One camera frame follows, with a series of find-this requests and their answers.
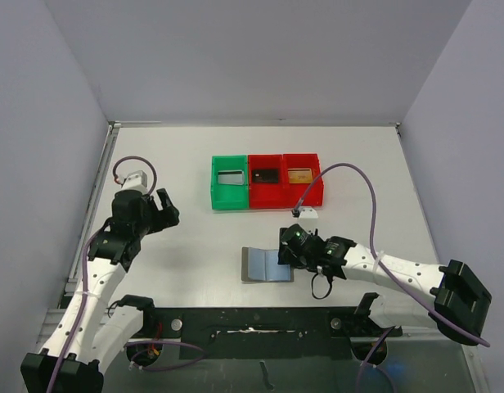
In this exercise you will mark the aluminium table edge rail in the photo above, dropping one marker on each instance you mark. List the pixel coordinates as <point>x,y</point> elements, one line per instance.
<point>102,171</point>

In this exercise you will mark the right red plastic bin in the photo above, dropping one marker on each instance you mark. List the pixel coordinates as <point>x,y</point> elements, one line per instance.
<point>294,192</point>

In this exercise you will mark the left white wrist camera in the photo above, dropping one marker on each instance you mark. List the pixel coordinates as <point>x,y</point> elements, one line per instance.
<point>136,181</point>

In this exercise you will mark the red plastic bin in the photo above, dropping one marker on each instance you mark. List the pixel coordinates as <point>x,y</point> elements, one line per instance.
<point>262,195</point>
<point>294,192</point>

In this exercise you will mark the front aluminium frame rail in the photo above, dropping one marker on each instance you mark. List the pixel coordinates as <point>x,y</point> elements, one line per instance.
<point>400,360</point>

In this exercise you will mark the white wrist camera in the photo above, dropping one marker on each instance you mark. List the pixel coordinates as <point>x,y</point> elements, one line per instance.
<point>305,214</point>
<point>136,181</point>

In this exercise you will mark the gold credit card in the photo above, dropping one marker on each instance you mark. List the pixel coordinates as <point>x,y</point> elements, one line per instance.
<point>300,175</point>

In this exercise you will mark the grey card holder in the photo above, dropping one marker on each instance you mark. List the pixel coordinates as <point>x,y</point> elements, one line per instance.
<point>259,265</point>

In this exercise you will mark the silver VIP card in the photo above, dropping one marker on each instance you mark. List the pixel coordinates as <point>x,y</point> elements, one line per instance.
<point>234,177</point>

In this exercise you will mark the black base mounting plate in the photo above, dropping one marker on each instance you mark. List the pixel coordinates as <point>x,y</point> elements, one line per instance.
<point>246,333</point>

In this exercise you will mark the green plastic bin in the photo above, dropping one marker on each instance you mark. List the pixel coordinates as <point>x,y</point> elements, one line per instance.
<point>224,197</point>

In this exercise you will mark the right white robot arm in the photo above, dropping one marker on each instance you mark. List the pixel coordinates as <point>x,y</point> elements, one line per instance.
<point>448,297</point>

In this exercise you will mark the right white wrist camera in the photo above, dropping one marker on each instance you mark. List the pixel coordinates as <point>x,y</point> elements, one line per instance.
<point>305,214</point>

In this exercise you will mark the middle red plastic bin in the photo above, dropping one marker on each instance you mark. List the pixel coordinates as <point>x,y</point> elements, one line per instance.
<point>262,195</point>

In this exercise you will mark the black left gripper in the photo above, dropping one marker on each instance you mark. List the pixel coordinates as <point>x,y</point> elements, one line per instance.
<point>166,217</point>

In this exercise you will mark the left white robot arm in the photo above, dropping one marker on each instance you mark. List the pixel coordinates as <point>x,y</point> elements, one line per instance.
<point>79,351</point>

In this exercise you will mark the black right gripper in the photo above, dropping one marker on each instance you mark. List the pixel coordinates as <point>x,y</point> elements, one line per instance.
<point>288,254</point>

